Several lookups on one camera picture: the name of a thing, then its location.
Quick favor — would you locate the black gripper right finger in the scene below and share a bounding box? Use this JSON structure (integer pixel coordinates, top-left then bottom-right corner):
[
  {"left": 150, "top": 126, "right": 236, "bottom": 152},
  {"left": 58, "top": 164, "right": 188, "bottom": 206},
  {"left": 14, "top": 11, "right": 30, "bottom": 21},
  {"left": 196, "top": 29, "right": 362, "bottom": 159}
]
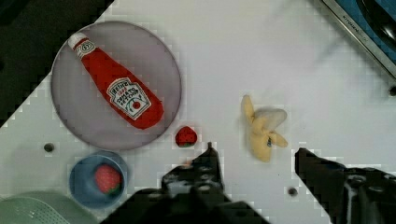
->
[{"left": 294, "top": 147, "right": 396, "bottom": 224}]

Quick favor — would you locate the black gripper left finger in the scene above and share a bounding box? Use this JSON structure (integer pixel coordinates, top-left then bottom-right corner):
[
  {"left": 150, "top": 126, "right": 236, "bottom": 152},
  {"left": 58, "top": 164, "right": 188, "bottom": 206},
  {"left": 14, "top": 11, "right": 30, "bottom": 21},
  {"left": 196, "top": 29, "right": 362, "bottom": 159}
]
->
[{"left": 161, "top": 142, "right": 224, "bottom": 197}]

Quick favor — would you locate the yellow plush banana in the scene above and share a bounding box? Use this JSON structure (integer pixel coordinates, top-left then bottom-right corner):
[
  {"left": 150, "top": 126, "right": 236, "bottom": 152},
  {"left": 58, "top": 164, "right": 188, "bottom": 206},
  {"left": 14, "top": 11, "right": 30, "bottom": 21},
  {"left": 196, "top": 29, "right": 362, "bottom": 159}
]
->
[{"left": 242, "top": 95, "right": 288, "bottom": 162}]

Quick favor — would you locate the silver black toaster oven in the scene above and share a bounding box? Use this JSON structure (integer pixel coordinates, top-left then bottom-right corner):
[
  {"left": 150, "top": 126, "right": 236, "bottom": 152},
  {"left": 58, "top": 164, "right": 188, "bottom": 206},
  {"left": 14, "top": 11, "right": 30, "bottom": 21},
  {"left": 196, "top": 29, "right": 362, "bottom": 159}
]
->
[{"left": 317, "top": 0, "right": 396, "bottom": 79}]

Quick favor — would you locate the small loose strawberry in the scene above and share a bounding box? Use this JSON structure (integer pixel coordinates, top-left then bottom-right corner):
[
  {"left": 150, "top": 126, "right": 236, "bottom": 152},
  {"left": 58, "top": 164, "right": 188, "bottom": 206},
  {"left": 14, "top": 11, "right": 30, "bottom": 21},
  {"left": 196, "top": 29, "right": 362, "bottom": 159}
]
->
[{"left": 175, "top": 126, "right": 198, "bottom": 147}]

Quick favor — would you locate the strawberry in blue bowl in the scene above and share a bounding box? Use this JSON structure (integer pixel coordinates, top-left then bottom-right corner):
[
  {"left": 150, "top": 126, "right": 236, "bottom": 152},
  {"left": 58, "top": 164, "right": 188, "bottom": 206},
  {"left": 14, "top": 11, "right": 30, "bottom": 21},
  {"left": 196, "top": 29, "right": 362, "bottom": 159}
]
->
[{"left": 94, "top": 164, "right": 122, "bottom": 194}]

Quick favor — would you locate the red plush ketchup bottle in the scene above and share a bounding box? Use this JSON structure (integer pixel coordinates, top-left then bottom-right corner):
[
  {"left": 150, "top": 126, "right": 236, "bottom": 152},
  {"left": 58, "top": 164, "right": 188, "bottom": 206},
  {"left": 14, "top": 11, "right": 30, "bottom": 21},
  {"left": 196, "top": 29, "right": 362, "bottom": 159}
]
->
[{"left": 67, "top": 33, "right": 164, "bottom": 130}]

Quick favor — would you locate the blue small bowl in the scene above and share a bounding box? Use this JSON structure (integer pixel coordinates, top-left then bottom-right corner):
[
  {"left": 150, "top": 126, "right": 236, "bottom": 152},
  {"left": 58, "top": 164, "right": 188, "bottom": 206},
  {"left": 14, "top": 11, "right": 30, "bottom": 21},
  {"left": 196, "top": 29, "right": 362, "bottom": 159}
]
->
[{"left": 69, "top": 151, "right": 128, "bottom": 209}]

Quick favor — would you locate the grey round plate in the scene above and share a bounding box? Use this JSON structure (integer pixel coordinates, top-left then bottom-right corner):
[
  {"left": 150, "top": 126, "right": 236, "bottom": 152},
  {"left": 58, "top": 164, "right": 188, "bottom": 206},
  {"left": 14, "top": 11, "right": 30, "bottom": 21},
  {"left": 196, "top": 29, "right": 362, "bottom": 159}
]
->
[{"left": 51, "top": 21, "right": 182, "bottom": 150}]

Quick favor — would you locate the green perforated colander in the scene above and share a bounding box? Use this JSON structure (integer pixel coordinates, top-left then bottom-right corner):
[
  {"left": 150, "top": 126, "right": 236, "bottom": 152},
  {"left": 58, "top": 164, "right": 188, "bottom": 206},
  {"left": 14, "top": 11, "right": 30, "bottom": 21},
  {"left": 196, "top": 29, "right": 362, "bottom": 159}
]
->
[{"left": 0, "top": 191, "right": 98, "bottom": 224}]

